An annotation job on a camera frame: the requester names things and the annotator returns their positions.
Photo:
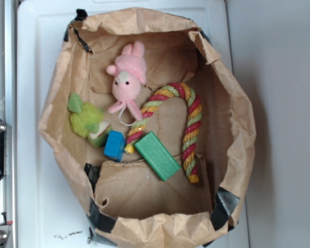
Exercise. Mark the green rectangular block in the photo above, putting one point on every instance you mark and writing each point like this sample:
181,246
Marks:
157,156

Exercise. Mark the pink plush bunny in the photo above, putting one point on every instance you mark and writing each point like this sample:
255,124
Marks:
129,72

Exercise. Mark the white plastic tray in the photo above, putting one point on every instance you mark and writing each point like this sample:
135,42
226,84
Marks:
49,213

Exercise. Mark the brown paper bag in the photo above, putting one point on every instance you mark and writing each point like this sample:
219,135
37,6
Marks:
127,201

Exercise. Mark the multicolour twisted rope toy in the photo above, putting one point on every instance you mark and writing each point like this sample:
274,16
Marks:
193,123

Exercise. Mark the green plush toy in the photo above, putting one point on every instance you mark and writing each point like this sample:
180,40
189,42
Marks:
88,121

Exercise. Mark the blue wooden block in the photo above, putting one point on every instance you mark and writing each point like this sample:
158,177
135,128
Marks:
114,147

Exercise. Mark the aluminium frame rail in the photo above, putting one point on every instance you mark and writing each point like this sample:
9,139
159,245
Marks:
8,198

